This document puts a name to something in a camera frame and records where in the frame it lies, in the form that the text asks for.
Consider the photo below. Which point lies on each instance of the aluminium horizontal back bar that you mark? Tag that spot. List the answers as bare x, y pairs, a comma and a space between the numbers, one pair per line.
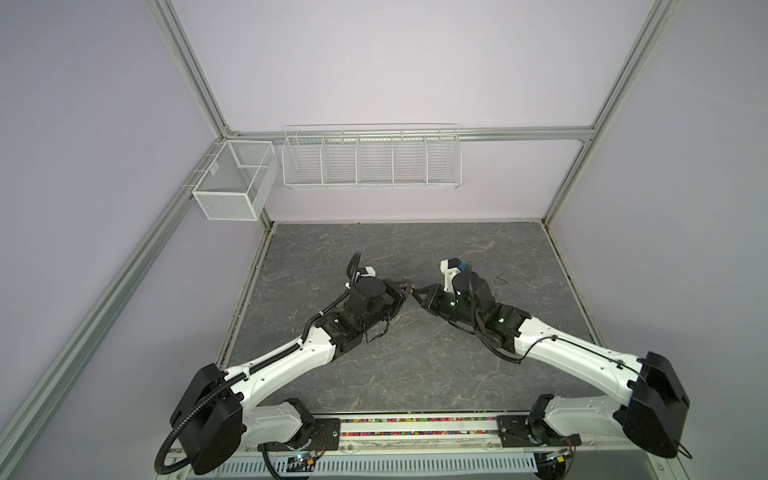
465, 134

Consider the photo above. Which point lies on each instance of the long white wire basket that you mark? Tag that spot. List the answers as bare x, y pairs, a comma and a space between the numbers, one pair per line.
387, 157

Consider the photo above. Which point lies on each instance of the aluminium frame corner post right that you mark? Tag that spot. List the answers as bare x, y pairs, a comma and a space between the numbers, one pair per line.
656, 22

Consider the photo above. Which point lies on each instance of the small white mesh basket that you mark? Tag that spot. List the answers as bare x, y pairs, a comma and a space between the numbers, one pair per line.
237, 181

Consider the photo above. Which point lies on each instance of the aluminium frame corner post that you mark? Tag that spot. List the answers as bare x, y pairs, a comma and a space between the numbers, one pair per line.
172, 31
656, 22

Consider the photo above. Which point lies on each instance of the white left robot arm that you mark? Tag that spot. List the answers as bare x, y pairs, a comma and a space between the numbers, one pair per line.
221, 409

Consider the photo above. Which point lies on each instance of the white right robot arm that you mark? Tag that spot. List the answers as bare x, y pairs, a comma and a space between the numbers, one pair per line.
641, 399

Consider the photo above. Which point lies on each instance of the aluminium left side bar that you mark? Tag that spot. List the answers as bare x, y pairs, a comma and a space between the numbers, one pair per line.
32, 418

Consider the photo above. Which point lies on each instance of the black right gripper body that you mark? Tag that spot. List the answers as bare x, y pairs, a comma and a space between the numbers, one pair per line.
447, 306

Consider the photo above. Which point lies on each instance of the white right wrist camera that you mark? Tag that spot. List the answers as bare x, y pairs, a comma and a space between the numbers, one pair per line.
450, 268

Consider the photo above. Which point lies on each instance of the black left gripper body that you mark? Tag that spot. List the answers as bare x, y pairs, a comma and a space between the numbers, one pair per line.
392, 301

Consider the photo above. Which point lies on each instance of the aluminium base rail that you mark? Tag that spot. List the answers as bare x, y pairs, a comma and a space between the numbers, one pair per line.
447, 445

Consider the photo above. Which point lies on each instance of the aluminium frame corner post left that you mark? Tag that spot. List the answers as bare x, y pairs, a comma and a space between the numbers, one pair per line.
172, 31

